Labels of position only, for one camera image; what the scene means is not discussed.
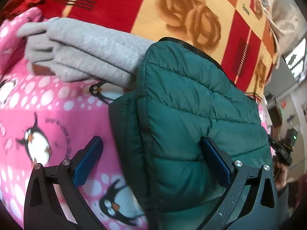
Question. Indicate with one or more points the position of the grey cabinet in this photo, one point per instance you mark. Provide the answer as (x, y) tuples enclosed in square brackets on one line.
[(281, 80)]

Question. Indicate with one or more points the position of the grey folded sweater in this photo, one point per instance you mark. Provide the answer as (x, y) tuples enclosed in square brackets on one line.
[(74, 50)]

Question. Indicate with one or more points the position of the window with grille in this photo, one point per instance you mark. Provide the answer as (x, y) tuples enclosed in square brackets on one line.
[(295, 60)]

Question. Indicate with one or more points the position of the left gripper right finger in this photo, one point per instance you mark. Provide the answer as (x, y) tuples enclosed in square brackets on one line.
[(250, 200)]

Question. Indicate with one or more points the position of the person's right hand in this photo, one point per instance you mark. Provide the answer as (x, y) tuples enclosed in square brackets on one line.
[(280, 173)]

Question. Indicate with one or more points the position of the green quilted puffer jacket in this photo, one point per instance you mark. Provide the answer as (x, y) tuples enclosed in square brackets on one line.
[(182, 95)]

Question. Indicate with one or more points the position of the red orange rose blanket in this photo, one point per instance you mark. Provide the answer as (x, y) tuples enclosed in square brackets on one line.
[(235, 33)]

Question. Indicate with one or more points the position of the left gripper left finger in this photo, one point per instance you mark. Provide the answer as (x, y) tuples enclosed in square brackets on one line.
[(42, 209)]

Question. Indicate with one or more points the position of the pink penguin blanket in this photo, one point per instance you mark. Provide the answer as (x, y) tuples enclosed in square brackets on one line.
[(44, 120)]

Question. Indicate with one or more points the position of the beige curtain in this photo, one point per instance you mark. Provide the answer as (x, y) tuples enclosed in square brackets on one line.
[(287, 22)]

